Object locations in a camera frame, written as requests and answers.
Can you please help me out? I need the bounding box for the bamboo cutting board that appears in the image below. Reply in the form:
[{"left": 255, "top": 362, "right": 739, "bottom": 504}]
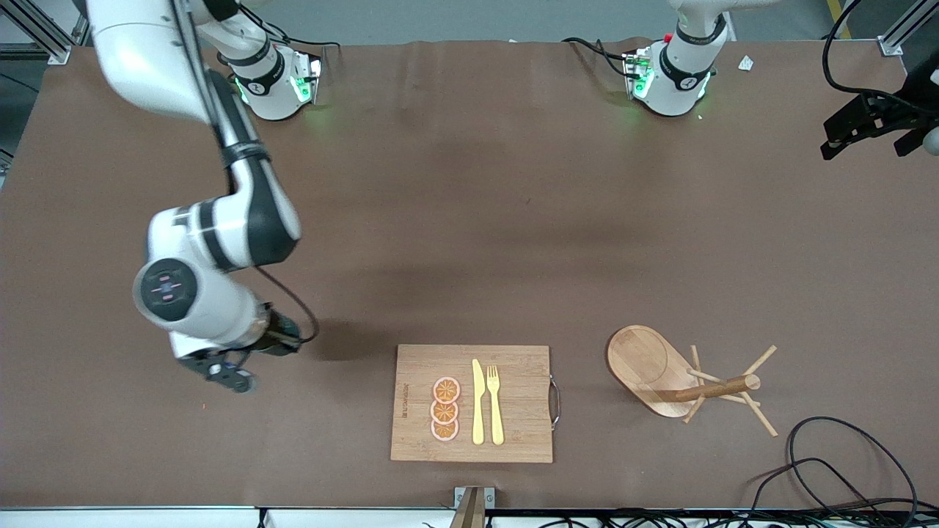
[{"left": 390, "top": 345, "right": 562, "bottom": 463}]

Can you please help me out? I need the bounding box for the brown table cover sheet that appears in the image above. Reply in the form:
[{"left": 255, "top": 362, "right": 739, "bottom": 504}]
[{"left": 0, "top": 38, "right": 939, "bottom": 510}]

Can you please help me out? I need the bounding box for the yellow plastic knife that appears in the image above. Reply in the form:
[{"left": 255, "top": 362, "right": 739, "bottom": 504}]
[{"left": 472, "top": 359, "right": 486, "bottom": 446}]

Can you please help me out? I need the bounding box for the yellow plastic fork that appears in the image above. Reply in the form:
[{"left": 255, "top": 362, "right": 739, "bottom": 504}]
[{"left": 486, "top": 365, "right": 505, "bottom": 446}]

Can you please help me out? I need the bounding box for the wooden mug tree stand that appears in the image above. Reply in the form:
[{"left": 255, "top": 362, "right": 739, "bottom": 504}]
[{"left": 607, "top": 325, "right": 778, "bottom": 438}]

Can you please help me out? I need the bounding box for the aluminium frame profile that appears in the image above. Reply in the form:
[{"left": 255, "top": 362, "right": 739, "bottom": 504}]
[
  {"left": 878, "top": 0, "right": 939, "bottom": 57},
  {"left": 0, "top": 0, "right": 92, "bottom": 65}
]

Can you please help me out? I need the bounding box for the white table edge rail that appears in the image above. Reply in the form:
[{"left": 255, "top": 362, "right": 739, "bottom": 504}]
[{"left": 0, "top": 506, "right": 456, "bottom": 528}]

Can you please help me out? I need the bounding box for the metal table edge bracket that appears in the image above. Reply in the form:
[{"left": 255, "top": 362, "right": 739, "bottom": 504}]
[{"left": 449, "top": 486, "right": 495, "bottom": 528}]

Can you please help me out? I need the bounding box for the black base cable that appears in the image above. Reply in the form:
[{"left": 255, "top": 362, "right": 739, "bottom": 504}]
[
  {"left": 562, "top": 37, "right": 635, "bottom": 78},
  {"left": 242, "top": 7, "right": 342, "bottom": 74}
]

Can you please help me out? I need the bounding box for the black loose cable loop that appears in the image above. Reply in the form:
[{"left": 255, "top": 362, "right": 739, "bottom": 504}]
[
  {"left": 786, "top": 417, "right": 919, "bottom": 514},
  {"left": 748, "top": 458, "right": 881, "bottom": 514}
]

